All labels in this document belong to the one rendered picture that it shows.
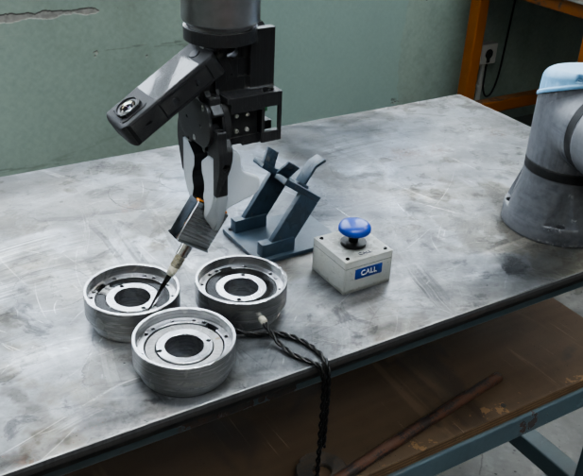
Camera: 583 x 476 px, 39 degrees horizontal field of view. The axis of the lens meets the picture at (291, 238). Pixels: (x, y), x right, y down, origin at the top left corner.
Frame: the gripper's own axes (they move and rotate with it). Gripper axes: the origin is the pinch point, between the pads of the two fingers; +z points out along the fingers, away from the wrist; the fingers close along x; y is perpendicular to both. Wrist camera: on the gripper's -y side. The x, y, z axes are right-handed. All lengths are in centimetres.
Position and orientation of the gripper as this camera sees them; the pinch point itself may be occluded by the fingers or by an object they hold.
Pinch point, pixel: (202, 214)
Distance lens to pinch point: 86.8
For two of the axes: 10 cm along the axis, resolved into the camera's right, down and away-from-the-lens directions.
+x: -5.3, -4.4, 7.3
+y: 8.5, -2.3, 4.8
